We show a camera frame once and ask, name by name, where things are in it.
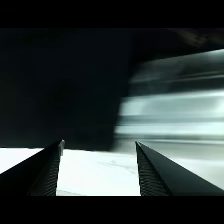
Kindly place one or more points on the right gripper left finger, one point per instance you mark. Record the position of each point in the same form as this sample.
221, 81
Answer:
36, 173

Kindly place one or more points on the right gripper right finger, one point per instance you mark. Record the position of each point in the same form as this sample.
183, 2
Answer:
166, 180

